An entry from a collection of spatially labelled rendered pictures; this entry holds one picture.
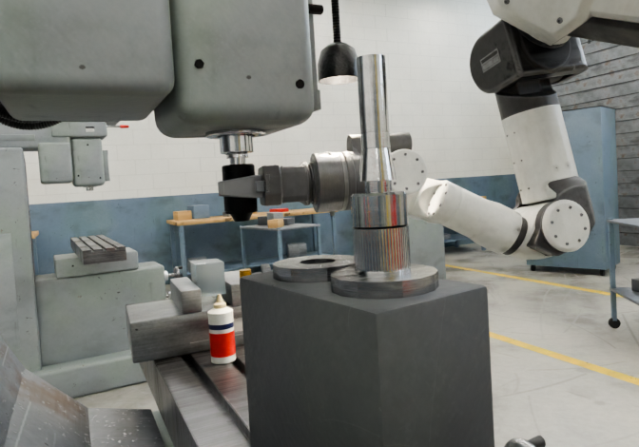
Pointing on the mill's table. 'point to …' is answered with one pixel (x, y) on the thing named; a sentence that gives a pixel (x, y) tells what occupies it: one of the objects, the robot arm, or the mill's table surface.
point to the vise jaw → (232, 288)
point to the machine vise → (174, 323)
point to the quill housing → (238, 50)
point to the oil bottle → (222, 333)
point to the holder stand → (365, 358)
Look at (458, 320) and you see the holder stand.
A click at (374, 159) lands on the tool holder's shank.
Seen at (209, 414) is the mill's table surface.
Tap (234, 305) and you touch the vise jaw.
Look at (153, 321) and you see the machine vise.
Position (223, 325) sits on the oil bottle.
